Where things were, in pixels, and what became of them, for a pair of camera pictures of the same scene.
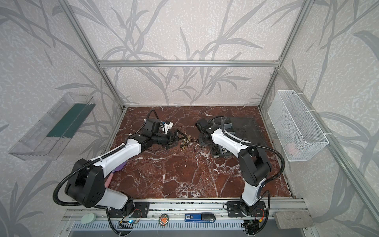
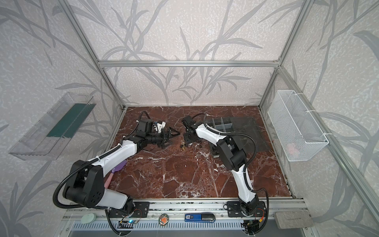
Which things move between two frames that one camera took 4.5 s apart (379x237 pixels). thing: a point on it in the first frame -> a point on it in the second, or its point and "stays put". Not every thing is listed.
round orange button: x=163 y=219 stays put
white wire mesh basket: x=300 y=137 stays put
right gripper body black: x=202 y=141 -> x=187 y=139
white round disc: x=88 y=218 stays put
